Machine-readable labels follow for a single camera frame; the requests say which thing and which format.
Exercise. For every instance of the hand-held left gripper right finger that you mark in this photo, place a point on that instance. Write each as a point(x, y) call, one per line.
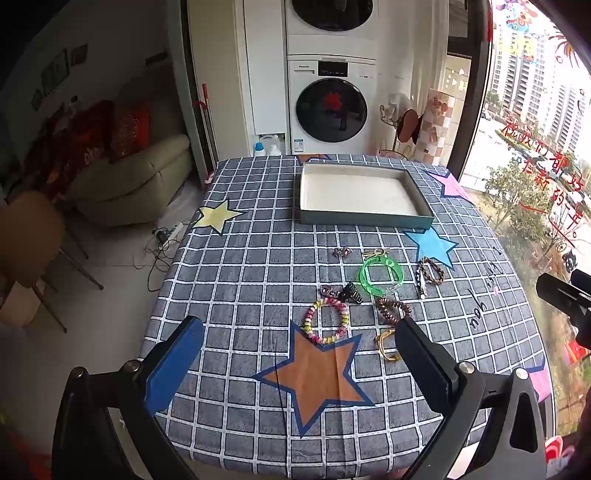
point(422, 364)

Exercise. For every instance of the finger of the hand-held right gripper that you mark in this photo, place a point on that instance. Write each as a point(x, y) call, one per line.
point(582, 279)
point(561, 293)

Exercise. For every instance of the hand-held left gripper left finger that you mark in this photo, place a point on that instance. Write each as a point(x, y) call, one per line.
point(175, 360)

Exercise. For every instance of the silver bar hair clip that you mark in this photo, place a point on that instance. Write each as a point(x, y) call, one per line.
point(421, 285)

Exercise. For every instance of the black hair claw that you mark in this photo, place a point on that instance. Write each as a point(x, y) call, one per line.
point(352, 293)

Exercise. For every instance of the grey rectangular tray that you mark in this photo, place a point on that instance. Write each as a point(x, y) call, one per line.
point(360, 189)

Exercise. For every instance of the red lettering window sticker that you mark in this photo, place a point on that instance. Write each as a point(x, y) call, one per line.
point(545, 184)

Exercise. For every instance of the grey checked star tablecloth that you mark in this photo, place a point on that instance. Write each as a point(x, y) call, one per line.
point(258, 277)

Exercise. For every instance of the white power strip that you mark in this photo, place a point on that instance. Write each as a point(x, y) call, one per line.
point(173, 230)

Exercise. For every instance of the red white object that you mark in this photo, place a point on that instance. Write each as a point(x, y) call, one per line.
point(556, 454)

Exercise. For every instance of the cream sofa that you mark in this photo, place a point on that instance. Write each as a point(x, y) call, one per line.
point(138, 184)

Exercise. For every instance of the wooden chair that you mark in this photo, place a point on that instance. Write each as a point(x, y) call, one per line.
point(27, 240)

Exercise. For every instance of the pink checked bag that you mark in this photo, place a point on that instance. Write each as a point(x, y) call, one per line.
point(438, 124)

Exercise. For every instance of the small bottle with blue cap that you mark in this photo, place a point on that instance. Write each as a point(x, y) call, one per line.
point(259, 150)

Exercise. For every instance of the brown round hat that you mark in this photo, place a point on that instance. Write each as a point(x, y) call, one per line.
point(407, 125)

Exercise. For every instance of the red patterned cushion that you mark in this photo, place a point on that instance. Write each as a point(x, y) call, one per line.
point(129, 131)

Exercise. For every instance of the white detergent jug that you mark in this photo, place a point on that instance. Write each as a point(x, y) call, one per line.
point(271, 141)

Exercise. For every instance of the dark red blanket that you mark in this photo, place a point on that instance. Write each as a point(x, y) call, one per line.
point(69, 143)

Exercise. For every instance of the colourful cartoon window sticker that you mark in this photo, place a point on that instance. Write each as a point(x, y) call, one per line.
point(517, 14)

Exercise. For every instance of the white washing machine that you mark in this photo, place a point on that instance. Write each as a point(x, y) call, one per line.
point(332, 106)

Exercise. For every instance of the tall white cabinet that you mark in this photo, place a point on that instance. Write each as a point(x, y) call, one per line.
point(265, 69)

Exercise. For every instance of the white dryer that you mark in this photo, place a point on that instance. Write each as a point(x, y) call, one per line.
point(332, 23)

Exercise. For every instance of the black window frame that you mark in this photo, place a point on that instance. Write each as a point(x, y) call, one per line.
point(475, 69)

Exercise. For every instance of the small framed wall picture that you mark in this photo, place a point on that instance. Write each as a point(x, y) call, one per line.
point(78, 54)

